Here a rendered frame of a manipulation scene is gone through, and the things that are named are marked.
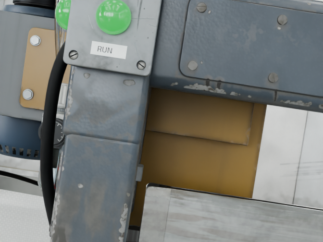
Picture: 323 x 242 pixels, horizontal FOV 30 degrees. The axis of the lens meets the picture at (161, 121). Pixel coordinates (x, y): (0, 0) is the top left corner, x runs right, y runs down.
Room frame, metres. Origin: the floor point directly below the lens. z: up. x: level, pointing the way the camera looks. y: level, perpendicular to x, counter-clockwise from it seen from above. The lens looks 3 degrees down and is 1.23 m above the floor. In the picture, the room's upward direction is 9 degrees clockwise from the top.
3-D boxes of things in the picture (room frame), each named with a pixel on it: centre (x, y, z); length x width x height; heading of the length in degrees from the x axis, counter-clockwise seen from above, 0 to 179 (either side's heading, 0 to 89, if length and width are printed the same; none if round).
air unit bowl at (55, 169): (0.78, 0.13, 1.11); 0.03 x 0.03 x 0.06
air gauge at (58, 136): (0.76, 0.13, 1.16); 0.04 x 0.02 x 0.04; 91
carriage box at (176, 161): (1.02, -0.02, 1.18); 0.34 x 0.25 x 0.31; 1
